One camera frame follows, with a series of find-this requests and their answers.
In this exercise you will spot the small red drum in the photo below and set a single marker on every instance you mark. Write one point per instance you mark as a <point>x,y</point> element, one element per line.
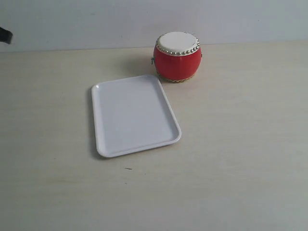
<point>177,56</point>

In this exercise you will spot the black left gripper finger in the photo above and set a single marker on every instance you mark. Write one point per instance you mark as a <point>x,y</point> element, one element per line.
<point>6,36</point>

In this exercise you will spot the white rectangular plastic tray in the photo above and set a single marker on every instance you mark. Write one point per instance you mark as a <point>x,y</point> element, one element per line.
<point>132,115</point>

